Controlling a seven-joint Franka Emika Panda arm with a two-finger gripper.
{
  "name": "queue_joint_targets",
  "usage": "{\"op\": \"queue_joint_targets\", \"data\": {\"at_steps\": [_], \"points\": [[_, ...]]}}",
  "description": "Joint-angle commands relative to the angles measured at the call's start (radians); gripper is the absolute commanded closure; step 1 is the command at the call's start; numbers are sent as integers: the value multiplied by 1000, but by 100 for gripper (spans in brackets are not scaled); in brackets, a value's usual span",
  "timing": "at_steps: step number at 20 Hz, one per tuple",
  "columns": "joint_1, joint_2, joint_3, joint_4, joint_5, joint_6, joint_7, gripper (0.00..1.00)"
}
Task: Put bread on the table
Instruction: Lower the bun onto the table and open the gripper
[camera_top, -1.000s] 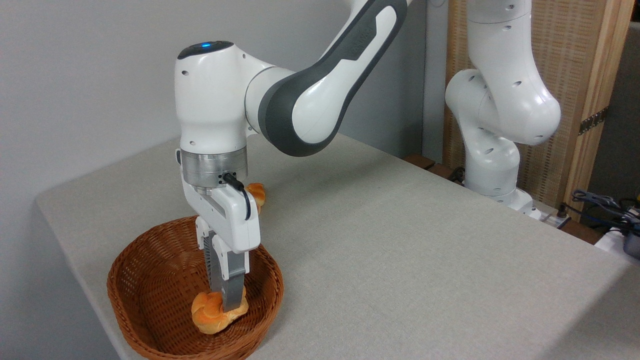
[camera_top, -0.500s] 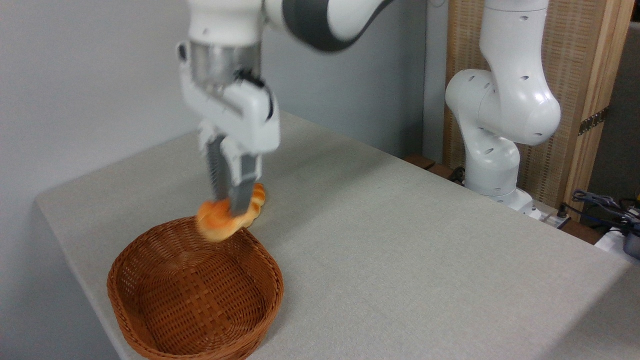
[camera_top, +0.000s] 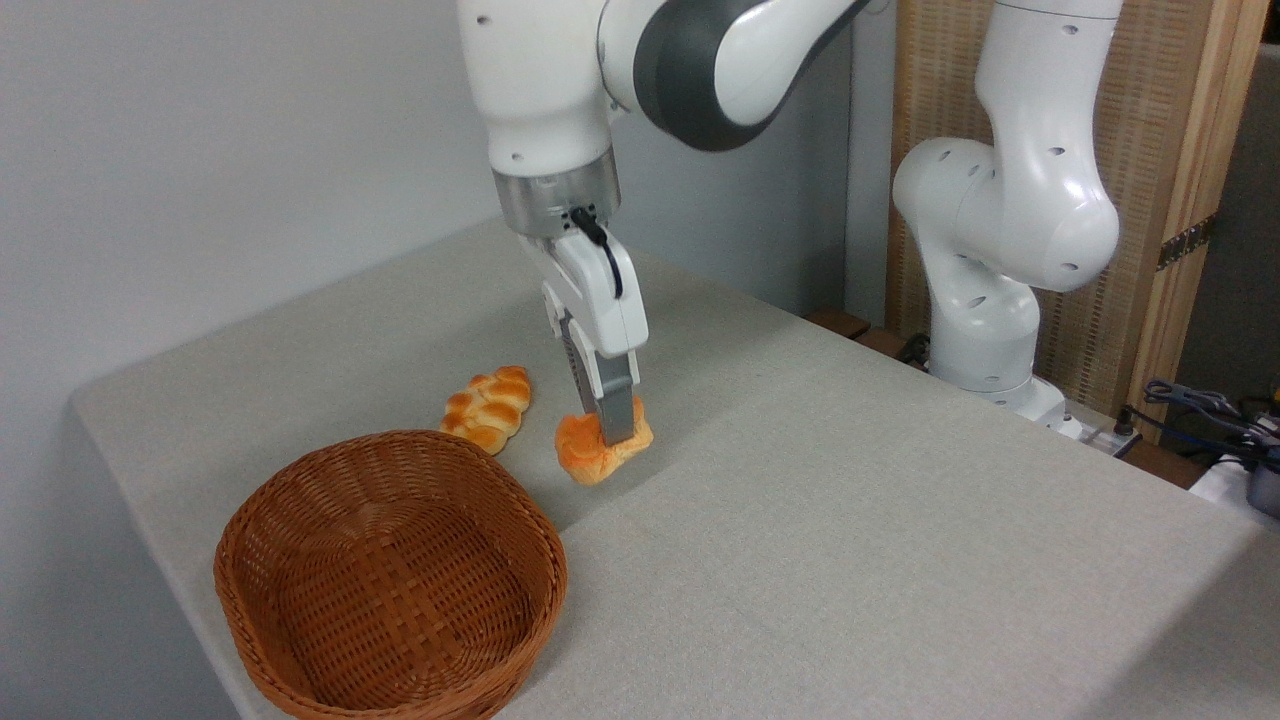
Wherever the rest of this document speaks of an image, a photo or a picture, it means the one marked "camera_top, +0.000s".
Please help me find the tangled dark cable bundle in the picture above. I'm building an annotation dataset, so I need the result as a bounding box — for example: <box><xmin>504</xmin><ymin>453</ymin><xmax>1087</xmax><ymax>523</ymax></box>
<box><xmin>1143</xmin><ymin>377</ymin><xmax>1280</xmax><ymax>471</ymax></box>

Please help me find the brown wicker basket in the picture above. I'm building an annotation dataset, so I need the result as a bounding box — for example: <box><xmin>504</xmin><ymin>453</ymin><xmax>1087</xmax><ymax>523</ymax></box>
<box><xmin>213</xmin><ymin>430</ymin><xmax>569</xmax><ymax>720</ymax></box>

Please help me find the round knotted bread roll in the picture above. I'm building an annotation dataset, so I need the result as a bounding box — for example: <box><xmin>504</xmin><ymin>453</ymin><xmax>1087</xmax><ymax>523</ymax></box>
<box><xmin>555</xmin><ymin>395</ymin><xmax>655</xmax><ymax>487</ymax></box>

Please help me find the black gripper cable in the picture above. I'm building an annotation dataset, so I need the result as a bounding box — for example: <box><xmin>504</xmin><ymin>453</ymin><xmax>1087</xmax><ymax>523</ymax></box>
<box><xmin>569</xmin><ymin>206</ymin><xmax>624</xmax><ymax>300</ymax></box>

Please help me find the metal screen hinge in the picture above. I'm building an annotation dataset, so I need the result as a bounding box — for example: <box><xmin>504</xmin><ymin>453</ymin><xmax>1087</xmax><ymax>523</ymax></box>
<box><xmin>1156</xmin><ymin>213</ymin><xmax>1219</xmax><ymax>272</ymax></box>

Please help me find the long braided bread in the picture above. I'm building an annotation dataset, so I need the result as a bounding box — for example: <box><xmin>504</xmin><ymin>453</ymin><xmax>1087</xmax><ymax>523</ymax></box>
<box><xmin>440</xmin><ymin>365</ymin><xmax>532</xmax><ymax>456</ymax></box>

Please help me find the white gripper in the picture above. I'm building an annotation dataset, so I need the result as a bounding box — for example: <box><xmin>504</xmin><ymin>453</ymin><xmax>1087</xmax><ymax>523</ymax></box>
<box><xmin>520</xmin><ymin>225</ymin><xmax>649</xmax><ymax>447</ymax></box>

